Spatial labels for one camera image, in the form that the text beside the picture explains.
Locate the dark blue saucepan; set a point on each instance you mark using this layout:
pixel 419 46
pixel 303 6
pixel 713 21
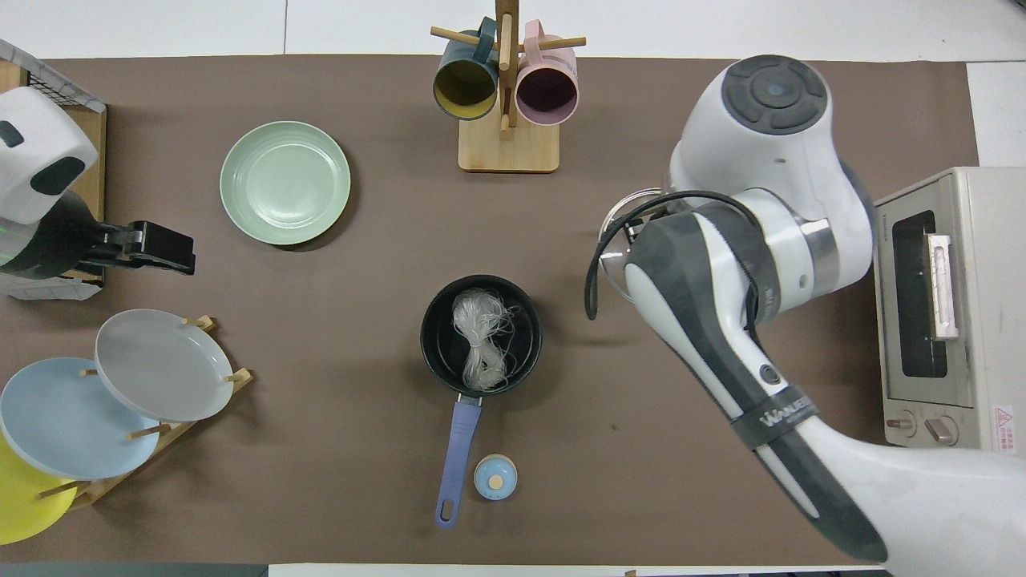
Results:
pixel 445 336

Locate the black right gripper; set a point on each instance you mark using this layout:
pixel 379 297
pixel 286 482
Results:
pixel 645 227

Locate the mint green plate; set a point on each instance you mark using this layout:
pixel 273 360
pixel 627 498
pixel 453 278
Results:
pixel 284 183

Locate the cream toaster oven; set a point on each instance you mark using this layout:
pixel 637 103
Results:
pixel 978 304

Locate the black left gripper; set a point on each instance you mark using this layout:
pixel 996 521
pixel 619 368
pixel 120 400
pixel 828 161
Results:
pixel 72 240

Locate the grey plate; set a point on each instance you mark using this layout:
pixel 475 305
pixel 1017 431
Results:
pixel 160 365

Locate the yellow plate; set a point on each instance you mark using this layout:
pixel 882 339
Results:
pixel 24 505

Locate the glass lid blue knob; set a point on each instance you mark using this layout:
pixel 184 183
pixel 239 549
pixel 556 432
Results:
pixel 613 264

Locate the wooden plate rack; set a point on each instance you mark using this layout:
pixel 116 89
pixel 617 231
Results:
pixel 152 430

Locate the pink mug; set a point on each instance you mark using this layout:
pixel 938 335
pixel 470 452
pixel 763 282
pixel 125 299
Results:
pixel 549 92

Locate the dark teal mug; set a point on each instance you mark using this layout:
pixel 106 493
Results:
pixel 465 88

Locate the wooden mug tree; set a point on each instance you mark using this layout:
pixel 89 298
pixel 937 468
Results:
pixel 506 148

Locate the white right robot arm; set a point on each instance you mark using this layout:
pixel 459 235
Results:
pixel 769 200

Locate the translucent vermicelli bundle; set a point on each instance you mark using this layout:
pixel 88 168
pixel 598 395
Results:
pixel 481 344

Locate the white patterned bag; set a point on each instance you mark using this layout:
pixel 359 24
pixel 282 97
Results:
pixel 48 288

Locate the light blue plate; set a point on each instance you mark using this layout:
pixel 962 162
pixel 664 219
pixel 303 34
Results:
pixel 64 421

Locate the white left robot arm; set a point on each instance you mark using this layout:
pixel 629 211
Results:
pixel 40 152

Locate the brown table mat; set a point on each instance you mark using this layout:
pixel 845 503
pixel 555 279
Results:
pixel 321 449

